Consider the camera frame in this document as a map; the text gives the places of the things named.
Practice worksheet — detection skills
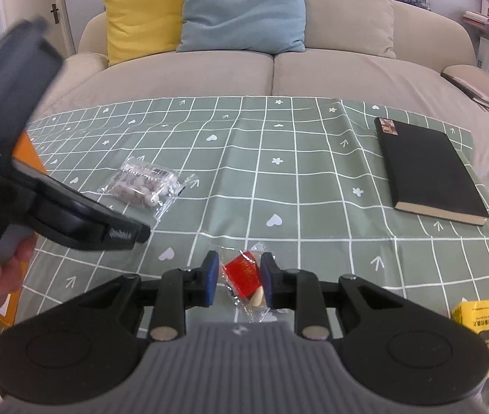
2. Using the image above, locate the clear packet red label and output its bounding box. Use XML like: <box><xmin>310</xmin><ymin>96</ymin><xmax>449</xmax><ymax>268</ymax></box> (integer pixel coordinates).
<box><xmin>217</xmin><ymin>242</ymin><xmax>277</xmax><ymax>323</ymax></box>

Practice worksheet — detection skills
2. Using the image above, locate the clear nuts packet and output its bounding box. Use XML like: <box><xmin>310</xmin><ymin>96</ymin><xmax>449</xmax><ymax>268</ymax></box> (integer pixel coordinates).
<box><xmin>97</xmin><ymin>157</ymin><xmax>201</xmax><ymax>224</ymax></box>

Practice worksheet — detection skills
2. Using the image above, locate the book on sofa arm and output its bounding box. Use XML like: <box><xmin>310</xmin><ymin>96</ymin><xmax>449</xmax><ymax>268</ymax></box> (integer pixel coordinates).
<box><xmin>441</xmin><ymin>72</ymin><xmax>489</xmax><ymax>110</ymax></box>

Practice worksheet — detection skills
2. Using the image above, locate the orange cardboard box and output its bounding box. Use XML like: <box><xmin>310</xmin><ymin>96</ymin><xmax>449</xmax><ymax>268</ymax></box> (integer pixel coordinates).
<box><xmin>0</xmin><ymin>132</ymin><xmax>49</xmax><ymax>328</ymax></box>

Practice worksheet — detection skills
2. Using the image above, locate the green checkered tablecloth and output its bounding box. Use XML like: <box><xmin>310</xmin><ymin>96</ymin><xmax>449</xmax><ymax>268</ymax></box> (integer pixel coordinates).
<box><xmin>0</xmin><ymin>96</ymin><xmax>489</xmax><ymax>381</ymax></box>

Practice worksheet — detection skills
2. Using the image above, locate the black notebook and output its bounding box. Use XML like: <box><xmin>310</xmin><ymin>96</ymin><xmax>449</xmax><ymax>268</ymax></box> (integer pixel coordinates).
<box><xmin>374</xmin><ymin>118</ymin><xmax>489</xmax><ymax>226</ymax></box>

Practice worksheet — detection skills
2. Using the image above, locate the yellow small box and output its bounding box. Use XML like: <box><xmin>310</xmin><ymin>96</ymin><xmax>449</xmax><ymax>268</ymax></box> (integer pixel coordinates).
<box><xmin>450</xmin><ymin>299</ymin><xmax>489</xmax><ymax>378</ymax></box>

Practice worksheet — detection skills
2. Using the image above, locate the yellow cushion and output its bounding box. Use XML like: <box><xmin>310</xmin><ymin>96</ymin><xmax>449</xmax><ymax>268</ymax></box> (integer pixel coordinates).
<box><xmin>103</xmin><ymin>0</ymin><xmax>184</xmax><ymax>66</ymax></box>

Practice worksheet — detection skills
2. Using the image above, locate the beige sofa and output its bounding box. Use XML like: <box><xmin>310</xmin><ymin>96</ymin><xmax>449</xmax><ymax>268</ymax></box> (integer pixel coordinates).
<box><xmin>37</xmin><ymin>0</ymin><xmax>489</xmax><ymax>191</ymax></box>

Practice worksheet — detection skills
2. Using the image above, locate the light blue cushion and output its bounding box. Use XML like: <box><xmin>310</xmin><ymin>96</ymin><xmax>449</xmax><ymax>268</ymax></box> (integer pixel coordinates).
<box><xmin>177</xmin><ymin>0</ymin><xmax>306</xmax><ymax>55</ymax></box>

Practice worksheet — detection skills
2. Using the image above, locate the beige back cushion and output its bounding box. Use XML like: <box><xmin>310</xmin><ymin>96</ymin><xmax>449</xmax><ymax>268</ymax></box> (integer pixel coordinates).
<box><xmin>305</xmin><ymin>0</ymin><xmax>396</xmax><ymax>59</ymax></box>

